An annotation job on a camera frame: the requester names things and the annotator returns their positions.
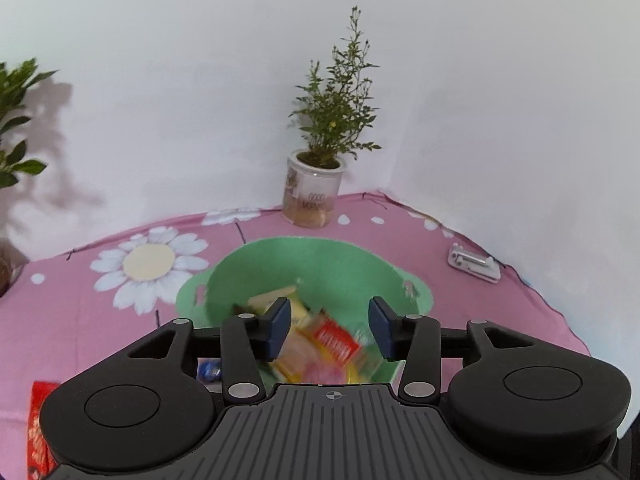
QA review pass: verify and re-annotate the small plant in white pot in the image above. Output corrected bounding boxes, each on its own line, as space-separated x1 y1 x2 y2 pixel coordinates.
281 6 383 229

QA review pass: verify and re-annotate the long red snack packet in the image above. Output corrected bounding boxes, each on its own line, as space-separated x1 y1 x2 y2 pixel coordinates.
26 381 62 480

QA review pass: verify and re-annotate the leafy plant in glass vase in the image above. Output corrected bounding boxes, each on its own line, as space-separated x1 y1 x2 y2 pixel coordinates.
0 57 60 297

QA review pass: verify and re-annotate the white folding stand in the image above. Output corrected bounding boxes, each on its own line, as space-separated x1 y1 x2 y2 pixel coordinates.
446 243 501 284

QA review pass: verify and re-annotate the pink floral tablecloth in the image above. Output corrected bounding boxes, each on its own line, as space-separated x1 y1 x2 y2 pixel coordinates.
0 191 594 480

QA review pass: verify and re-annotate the pink snack packet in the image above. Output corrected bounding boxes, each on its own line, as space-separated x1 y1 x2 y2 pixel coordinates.
300 355 351 386

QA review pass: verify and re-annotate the green plastic bowl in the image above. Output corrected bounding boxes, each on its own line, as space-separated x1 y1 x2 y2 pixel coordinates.
175 236 435 386

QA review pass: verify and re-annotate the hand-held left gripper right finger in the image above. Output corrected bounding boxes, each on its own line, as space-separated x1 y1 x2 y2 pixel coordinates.
369 297 536 405

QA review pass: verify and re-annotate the blue foil candy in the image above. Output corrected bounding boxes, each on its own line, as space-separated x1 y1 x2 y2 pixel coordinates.
197 359 224 384

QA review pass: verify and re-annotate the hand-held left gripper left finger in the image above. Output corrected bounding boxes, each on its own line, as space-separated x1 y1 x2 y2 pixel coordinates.
127 297 292 405

